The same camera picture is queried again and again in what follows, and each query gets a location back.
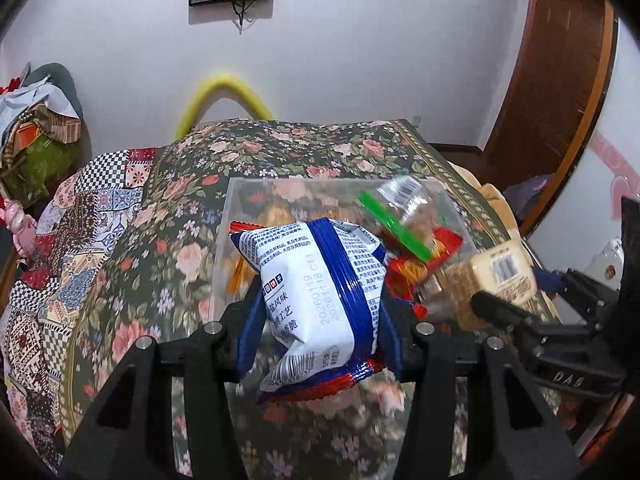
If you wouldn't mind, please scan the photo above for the black wall cable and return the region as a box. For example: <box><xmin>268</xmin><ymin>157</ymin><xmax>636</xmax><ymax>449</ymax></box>
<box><xmin>231</xmin><ymin>0</ymin><xmax>252</xmax><ymax>34</ymax></box>

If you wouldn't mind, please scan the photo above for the pile of clothes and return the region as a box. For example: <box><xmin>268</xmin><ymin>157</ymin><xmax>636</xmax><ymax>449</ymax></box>
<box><xmin>0</xmin><ymin>62</ymin><xmax>84</xmax><ymax>206</ymax></box>

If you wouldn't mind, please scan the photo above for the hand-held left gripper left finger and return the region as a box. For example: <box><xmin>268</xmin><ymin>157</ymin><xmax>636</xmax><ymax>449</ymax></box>
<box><xmin>57</xmin><ymin>291</ymin><xmax>268</xmax><ymax>480</ymax></box>

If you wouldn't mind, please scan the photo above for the yellow foam tube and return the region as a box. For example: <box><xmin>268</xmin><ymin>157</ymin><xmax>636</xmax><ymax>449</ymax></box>
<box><xmin>172</xmin><ymin>74</ymin><xmax>275</xmax><ymax>142</ymax></box>

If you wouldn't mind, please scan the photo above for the blue and white snack packet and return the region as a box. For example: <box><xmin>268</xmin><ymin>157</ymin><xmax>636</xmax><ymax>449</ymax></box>
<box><xmin>229</xmin><ymin>217</ymin><xmax>388</xmax><ymax>406</ymax></box>

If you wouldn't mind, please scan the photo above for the patchwork checkered blanket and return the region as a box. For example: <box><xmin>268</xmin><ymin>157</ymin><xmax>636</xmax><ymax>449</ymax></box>
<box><xmin>0</xmin><ymin>147</ymin><xmax>163</xmax><ymax>466</ymax></box>

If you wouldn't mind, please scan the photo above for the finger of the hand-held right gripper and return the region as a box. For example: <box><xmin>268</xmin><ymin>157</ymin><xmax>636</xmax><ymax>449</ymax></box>
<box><xmin>532</xmin><ymin>267</ymin><xmax>622</xmax><ymax>322</ymax></box>
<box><xmin>470</xmin><ymin>289</ymin><xmax>597</xmax><ymax>357</ymax></box>

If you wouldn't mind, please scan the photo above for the clear plastic container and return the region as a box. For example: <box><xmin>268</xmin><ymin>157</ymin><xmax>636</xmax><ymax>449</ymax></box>
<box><xmin>207</xmin><ymin>175</ymin><xmax>481</xmax><ymax>346</ymax></box>

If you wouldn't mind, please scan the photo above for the dark blue cloth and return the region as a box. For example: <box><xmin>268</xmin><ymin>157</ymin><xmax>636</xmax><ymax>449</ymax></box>
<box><xmin>502</xmin><ymin>174</ymin><xmax>557</xmax><ymax>222</ymax></box>

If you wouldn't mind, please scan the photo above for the wooden door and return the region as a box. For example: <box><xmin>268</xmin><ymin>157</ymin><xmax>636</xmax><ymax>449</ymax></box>
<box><xmin>480</xmin><ymin>0</ymin><xmax>621</xmax><ymax>239</ymax></box>

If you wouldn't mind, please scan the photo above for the clear bag of orange snacks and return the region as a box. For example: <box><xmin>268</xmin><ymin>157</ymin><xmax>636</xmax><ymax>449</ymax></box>
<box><xmin>222</xmin><ymin>252</ymin><xmax>261</xmax><ymax>296</ymax></box>

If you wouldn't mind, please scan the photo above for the red snack packet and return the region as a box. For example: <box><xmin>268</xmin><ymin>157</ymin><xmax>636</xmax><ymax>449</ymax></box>
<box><xmin>380</xmin><ymin>227</ymin><xmax>463</xmax><ymax>302</ymax></box>

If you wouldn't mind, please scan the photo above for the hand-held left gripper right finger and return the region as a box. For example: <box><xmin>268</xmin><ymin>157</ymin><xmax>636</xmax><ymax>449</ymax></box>
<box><xmin>377</xmin><ymin>297</ymin><xmax>583</xmax><ymax>480</ymax></box>

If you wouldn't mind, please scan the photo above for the clear bag with green strip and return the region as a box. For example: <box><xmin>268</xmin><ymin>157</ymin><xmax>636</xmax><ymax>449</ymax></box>
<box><xmin>357</xmin><ymin>175</ymin><xmax>451</xmax><ymax>263</ymax></box>

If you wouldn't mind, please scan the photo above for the pink toy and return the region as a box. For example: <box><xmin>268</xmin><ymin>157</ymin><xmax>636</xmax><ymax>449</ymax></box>
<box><xmin>0</xmin><ymin>197</ymin><xmax>39</xmax><ymax>259</ymax></box>

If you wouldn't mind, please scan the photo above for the floral blanket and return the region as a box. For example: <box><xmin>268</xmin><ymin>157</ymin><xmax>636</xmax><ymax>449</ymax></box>
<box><xmin>60</xmin><ymin>119</ymin><xmax>566</xmax><ymax>480</ymax></box>

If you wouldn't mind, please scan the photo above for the beige cracker packet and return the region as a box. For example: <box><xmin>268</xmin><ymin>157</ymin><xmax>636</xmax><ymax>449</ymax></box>
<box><xmin>420</xmin><ymin>239</ymin><xmax>539</xmax><ymax>333</ymax></box>

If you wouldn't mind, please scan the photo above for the beige quilt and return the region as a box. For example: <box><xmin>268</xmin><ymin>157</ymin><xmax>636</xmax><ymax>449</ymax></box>
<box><xmin>460</xmin><ymin>165</ymin><xmax>526</xmax><ymax>241</ymax></box>

